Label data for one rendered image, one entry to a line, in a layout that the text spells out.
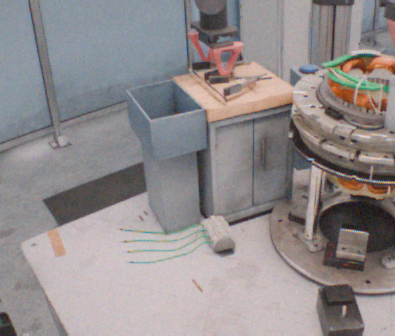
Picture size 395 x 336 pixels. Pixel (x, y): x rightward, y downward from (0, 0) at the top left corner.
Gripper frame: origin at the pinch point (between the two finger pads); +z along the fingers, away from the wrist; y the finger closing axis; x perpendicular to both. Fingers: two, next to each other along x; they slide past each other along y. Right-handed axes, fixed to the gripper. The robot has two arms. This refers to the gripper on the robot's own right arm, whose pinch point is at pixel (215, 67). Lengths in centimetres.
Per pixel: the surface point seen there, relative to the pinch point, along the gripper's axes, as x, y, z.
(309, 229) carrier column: 5.3, 29.3, 24.3
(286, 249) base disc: 0.8, 28.3, 28.4
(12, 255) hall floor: -62, -96, 110
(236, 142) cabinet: -2.3, 13.1, 11.0
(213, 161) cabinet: -7.7, 13.7, 13.4
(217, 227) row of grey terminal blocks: -9.3, 17.9, 26.4
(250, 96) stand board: 1.6, 11.9, 2.3
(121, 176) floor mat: 4, -134, 110
